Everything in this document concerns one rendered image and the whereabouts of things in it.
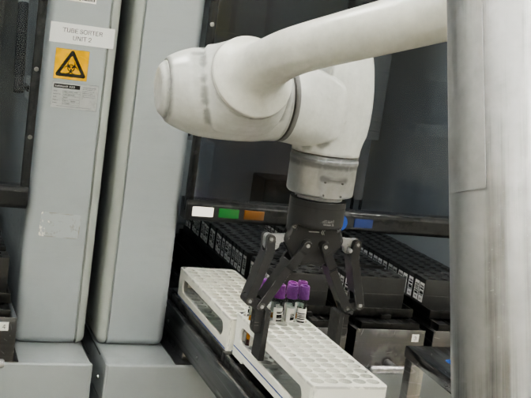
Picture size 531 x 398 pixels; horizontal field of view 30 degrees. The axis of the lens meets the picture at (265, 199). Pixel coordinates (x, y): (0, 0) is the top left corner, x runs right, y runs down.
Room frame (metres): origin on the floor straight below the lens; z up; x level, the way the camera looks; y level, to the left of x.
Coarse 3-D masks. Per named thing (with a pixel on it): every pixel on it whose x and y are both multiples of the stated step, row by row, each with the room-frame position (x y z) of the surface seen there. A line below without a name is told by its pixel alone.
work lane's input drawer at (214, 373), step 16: (176, 288) 1.71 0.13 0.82; (176, 304) 1.65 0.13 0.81; (176, 320) 1.60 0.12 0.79; (192, 320) 1.55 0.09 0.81; (176, 336) 1.59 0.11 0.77; (192, 336) 1.51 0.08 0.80; (208, 336) 1.47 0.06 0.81; (192, 352) 1.50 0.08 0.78; (208, 352) 1.43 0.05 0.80; (224, 352) 1.39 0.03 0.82; (208, 368) 1.42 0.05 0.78; (224, 368) 1.36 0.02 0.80; (240, 368) 1.33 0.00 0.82; (208, 384) 1.41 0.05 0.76; (224, 384) 1.34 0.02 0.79; (240, 384) 1.31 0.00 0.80; (256, 384) 1.32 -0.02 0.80
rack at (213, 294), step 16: (192, 272) 1.66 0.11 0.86; (208, 272) 1.67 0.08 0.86; (224, 272) 1.68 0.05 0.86; (192, 288) 1.69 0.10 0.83; (208, 288) 1.57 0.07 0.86; (224, 288) 1.58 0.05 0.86; (240, 288) 1.59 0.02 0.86; (192, 304) 1.59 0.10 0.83; (208, 304) 1.51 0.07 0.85; (224, 304) 1.49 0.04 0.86; (240, 304) 1.49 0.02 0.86; (208, 320) 1.51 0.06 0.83; (224, 320) 1.43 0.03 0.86; (224, 336) 1.42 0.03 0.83
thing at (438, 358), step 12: (408, 348) 1.54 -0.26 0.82; (420, 348) 1.54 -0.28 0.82; (432, 348) 1.55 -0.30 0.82; (444, 348) 1.56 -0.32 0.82; (408, 360) 1.54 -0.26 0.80; (420, 360) 1.50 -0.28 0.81; (432, 360) 1.49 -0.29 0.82; (444, 360) 1.50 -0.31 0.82; (408, 372) 1.53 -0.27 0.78; (420, 372) 1.53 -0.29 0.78; (432, 372) 1.46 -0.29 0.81; (444, 372) 1.44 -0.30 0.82; (408, 384) 1.53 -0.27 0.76; (420, 384) 1.53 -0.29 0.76; (444, 384) 1.42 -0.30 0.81; (408, 396) 1.53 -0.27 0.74
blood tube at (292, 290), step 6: (288, 288) 1.37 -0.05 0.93; (294, 288) 1.37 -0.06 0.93; (288, 294) 1.37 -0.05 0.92; (294, 294) 1.37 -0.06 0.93; (288, 300) 1.37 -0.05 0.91; (294, 300) 1.37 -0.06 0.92; (288, 306) 1.37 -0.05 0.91; (294, 306) 1.37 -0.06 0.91; (288, 312) 1.37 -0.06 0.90; (294, 312) 1.37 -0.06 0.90; (288, 318) 1.37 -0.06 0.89
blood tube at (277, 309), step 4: (284, 284) 1.37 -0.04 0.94; (280, 288) 1.36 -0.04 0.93; (284, 288) 1.36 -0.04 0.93; (280, 292) 1.36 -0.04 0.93; (284, 292) 1.36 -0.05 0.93; (276, 296) 1.36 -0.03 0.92; (280, 296) 1.36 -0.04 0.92; (284, 296) 1.36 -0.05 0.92; (276, 300) 1.36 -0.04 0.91; (280, 300) 1.36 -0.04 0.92; (276, 304) 1.36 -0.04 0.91; (280, 304) 1.36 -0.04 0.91; (276, 308) 1.36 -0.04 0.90; (280, 308) 1.36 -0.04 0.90; (276, 312) 1.36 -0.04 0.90; (280, 312) 1.36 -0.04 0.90; (276, 316) 1.36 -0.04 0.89; (280, 316) 1.36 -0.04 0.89; (272, 320) 1.37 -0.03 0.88; (276, 320) 1.36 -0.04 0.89; (280, 320) 1.36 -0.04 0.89
